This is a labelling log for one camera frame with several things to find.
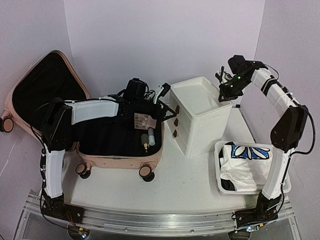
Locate frosted gold-capped cosmetic bottle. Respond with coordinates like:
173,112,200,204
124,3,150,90
141,133,149,153

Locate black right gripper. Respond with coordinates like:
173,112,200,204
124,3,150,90
218,73,250,102

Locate white perforated plastic basket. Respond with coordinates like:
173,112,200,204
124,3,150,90
214,141,292,200

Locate small white tube bottle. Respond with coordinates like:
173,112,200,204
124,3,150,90
148,127,156,146

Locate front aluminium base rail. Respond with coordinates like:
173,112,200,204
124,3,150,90
22,189,293,235

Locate white garment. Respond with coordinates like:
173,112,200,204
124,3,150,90
219,142,273,193

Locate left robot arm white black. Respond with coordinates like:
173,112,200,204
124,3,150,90
40,94,177,223

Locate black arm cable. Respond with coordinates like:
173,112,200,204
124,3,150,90
38,194,76,231
264,63,316,157

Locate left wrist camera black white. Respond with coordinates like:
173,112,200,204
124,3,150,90
117,78,171,104

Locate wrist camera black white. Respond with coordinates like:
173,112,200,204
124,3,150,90
215,55,250,83
117,78,171,104

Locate white three-drawer storage cabinet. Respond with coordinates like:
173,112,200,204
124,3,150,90
167,76,233,158

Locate pink eyeshadow palette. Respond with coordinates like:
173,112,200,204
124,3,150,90
134,113,157,130

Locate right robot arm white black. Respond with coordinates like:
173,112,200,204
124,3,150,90
215,66,309,227

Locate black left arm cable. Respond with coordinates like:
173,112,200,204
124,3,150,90
38,194,76,231

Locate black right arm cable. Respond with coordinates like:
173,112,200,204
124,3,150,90
264,63,316,157

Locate pink hard-shell suitcase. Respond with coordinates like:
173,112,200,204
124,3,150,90
0,50,168,182

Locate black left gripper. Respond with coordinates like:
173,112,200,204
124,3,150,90
134,97,178,123

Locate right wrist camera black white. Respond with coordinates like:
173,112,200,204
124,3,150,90
215,55,250,83

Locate dark denim jeans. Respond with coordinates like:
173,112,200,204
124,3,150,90
218,149,236,191

